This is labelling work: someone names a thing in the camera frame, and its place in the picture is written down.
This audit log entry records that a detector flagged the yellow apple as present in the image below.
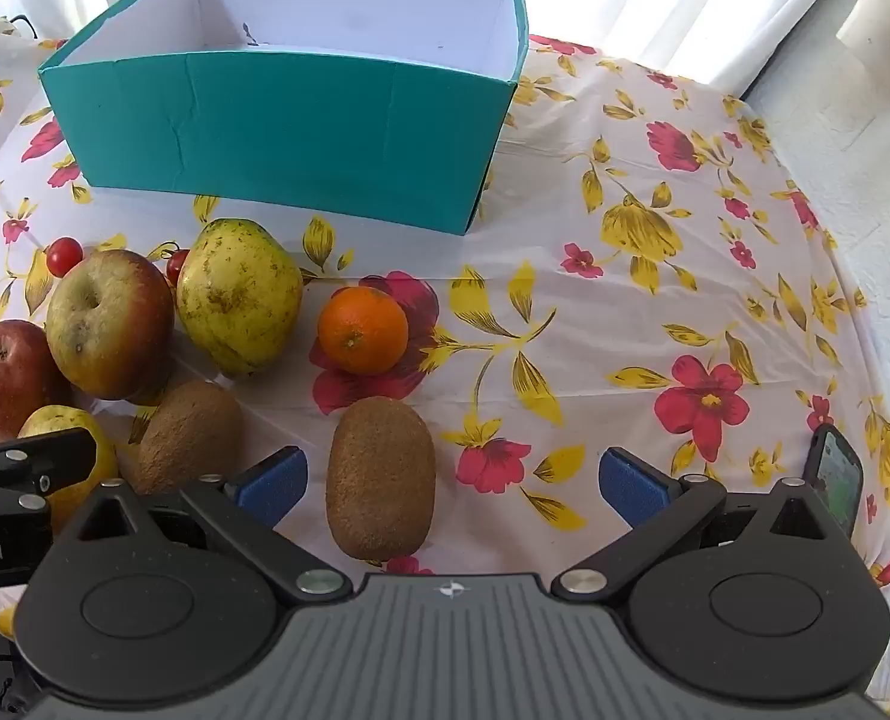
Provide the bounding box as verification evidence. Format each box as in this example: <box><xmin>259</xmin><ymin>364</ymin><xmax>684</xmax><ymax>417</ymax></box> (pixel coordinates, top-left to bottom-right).
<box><xmin>19</xmin><ymin>405</ymin><xmax>118</xmax><ymax>533</ymax></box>

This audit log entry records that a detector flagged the brown kiwi left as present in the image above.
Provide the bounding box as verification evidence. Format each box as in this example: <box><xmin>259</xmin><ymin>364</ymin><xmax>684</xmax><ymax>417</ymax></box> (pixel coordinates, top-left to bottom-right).
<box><xmin>125</xmin><ymin>380</ymin><xmax>243</xmax><ymax>494</ymax></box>

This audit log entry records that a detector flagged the brown kiwi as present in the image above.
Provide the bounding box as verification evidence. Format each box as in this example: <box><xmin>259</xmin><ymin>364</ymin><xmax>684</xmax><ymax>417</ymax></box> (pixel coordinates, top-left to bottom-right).
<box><xmin>125</xmin><ymin>380</ymin><xmax>243</xmax><ymax>494</ymax></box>
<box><xmin>324</xmin><ymin>397</ymin><xmax>437</xmax><ymax>562</ymax></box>

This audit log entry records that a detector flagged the brown kiwi centre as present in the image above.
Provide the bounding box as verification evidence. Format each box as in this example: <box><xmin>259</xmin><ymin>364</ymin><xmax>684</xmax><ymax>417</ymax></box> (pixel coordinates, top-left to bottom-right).
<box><xmin>324</xmin><ymin>397</ymin><xmax>437</xmax><ymax>562</ymax></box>

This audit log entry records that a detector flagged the dark red apple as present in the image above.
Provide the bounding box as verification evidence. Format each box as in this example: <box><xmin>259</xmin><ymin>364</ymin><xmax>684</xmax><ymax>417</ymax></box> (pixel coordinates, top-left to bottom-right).
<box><xmin>0</xmin><ymin>319</ymin><xmax>73</xmax><ymax>440</ymax></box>

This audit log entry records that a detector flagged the black smartphone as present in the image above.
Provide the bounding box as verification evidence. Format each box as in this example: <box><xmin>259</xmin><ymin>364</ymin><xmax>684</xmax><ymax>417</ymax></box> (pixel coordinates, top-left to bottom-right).
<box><xmin>804</xmin><ymin>424</ymin><xmax>865</xmax><ymax>536</ymax></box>

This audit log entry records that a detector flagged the yellow-green pear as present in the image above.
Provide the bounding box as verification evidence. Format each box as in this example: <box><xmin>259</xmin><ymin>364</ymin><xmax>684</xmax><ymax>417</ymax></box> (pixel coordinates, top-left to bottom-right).
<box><xmin>177</xmin><ymin>218</ymin><xmax>303</xmax><ymax>379</ymax></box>

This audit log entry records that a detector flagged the orange mandarin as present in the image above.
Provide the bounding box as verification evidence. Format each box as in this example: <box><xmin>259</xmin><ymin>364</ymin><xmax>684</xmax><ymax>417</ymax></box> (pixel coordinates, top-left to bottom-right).
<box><xmin>317</xmin><ymin>286</ymin><xmax>409</xmax><ymax>376</ymax></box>

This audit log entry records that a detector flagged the green-red apple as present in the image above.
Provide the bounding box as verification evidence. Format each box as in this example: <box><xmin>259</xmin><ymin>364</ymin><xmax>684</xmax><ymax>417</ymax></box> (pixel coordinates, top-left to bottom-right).
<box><xmin>45</xmin><ymin>249</ymin><xmax>173</xmax><ymax>400</ymax></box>

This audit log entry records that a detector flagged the floral white tablecloth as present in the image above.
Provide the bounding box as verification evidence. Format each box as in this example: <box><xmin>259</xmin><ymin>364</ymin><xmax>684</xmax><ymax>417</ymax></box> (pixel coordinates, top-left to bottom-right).
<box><xmin>0</xmin><ymin>21</ymin><xmax>890</xmax><ymax>585</ymax></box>

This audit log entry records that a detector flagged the red cherry behind apple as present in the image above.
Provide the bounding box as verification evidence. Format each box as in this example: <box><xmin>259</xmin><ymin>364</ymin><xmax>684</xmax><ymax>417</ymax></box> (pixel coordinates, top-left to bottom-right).
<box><xmin>166</xmin><ymin>249</ymin><xmax>188</xmax><ymax>286</ymax></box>

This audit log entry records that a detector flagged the red cherry left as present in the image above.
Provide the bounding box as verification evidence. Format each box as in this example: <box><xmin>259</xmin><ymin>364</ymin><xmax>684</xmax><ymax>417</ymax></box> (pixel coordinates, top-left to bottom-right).
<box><xmin>47</xmin><ymin>236</ymin><xmax>84</xmax><ymax>278</ymax></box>

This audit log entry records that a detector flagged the teal cardboard box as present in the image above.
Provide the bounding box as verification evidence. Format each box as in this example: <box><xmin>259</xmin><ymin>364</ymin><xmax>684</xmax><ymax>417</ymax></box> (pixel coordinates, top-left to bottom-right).
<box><xmin>38</xmin><ymin>0</ymin><xmax>528</xmax><ymax>234</ymax></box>

